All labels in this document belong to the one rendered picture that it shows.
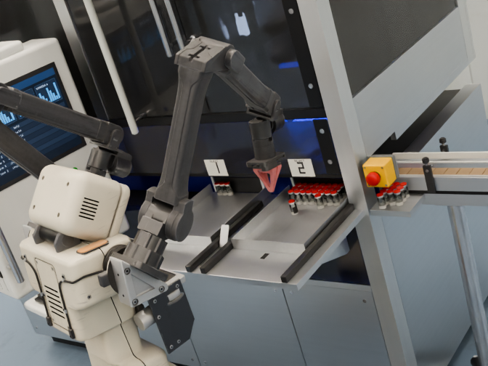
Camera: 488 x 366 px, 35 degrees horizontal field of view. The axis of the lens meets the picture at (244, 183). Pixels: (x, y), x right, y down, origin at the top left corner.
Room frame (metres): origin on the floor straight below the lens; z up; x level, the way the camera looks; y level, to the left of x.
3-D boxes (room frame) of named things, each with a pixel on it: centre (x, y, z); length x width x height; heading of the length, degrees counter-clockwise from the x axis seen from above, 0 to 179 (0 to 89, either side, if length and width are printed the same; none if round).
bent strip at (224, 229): (2.08, 0.14, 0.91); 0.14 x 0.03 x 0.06; 138
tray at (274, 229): (2.12, -0.12, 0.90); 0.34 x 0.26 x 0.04; 139
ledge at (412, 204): (2.06, -0.43, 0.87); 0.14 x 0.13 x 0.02; 139
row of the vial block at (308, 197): (2.20, -0.19, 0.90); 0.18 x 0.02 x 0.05; 49
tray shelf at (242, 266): (2.18, 0.05, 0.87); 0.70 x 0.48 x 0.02; 49
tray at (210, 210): (2.34, 0.13, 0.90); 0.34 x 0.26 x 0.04; 139
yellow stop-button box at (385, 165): (2.04, -0.39, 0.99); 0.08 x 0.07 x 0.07; 139
